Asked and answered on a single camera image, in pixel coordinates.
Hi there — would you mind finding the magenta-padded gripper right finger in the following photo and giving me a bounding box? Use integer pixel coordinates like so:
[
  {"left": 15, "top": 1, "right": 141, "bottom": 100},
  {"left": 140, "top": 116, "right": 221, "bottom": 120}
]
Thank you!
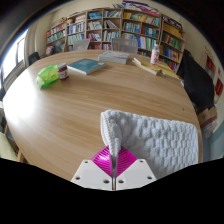
[{"left": 114, "top": 146, "right": 157, "bottom": 191}]

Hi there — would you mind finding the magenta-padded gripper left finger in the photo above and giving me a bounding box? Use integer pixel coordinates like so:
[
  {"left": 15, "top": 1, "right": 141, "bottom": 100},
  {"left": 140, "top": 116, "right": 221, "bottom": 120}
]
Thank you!
[{"left": 70, "top": 145, "right": 115, "bottom": 191}]

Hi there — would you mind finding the white knitted towel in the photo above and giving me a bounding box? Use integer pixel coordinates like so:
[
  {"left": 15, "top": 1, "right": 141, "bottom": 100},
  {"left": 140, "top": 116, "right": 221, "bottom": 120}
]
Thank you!
[{"left": 99, "top": 109, "right": 200, "bottom": 181}]

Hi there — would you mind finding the brown cardboard box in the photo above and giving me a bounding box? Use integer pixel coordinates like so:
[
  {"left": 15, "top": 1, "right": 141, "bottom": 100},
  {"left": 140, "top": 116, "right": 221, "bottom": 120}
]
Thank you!
[{"left": 197, "top": 106, "right": 218, "bottom": 140}]

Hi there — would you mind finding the green plastic bag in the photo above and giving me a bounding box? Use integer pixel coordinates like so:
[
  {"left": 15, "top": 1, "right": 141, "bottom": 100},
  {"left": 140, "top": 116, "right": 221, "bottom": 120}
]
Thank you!
[{"left": 35, "top": 63, "right": 61, "bottom": 89}]

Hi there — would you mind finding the yellow folder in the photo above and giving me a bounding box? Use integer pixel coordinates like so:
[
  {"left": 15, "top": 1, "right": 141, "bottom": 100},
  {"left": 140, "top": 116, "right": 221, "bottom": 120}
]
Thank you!
[{"left": 156, "top": 61, "right": 183, "bottom": 81}]

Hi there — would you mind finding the teal book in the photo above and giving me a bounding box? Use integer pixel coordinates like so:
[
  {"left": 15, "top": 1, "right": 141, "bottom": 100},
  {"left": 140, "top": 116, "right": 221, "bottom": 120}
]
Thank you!
[{"left": 66, "top": 58, "right": 108, "bottom": 76}]

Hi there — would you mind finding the yellow book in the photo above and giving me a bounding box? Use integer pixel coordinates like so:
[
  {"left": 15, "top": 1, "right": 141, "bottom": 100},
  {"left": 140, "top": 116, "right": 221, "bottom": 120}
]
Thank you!
[{"left": 131, "top": 57, "right": 163, "bottom": 76}]

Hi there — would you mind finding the black cloth cover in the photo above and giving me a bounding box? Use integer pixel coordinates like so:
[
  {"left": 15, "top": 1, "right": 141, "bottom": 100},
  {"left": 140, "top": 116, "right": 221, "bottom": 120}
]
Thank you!
[{"left": 175, "top": 49, "right": 216, "bottom": 113}]

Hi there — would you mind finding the grey book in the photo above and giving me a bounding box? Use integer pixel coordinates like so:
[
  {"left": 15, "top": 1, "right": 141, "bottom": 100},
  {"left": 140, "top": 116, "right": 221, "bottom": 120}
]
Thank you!
[{"left": 97, "top": 50, "right": 131, "bottom": 65}]

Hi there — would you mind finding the white plastic bottle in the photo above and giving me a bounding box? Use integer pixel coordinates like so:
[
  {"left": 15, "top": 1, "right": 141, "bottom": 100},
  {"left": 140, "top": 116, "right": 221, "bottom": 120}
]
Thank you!
[{"left": 149, "top": 43, "right": 161, "bottom": 66}]

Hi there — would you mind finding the dark office chair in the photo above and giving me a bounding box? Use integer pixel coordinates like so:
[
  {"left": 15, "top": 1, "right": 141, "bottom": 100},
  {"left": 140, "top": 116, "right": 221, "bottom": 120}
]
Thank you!
[{"left": 28, "top": 51, "right": 42, "bottom": 66}]

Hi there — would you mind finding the grey mesh chair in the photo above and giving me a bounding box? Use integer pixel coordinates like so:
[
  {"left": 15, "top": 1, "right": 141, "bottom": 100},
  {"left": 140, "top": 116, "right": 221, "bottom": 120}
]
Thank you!
[
  {"left": 72, "top": 38, "right": 91, "bottom": 52},
  {"left": 110, "top": 37, "right": 139, "bottom": 55}
]

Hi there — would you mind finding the small wooden shelf unit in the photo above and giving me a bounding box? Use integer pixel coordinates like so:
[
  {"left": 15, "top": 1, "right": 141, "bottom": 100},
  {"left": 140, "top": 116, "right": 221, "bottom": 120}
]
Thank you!
[{"left": 204, "top": 54, "right": 216, "bottom": 73}]

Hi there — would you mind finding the wooden bookshelf with books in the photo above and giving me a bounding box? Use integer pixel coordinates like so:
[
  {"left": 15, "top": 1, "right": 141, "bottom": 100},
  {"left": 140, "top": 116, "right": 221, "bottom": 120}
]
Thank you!
[{"left": 44, "top": 1, "right": 186, "bottom": 73}]

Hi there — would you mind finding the red wall hanging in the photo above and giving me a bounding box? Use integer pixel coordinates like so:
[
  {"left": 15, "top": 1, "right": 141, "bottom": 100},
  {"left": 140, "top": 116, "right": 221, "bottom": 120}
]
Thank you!
[{"left": 214, "top": 77, "right": 224, "bottom": 98}]

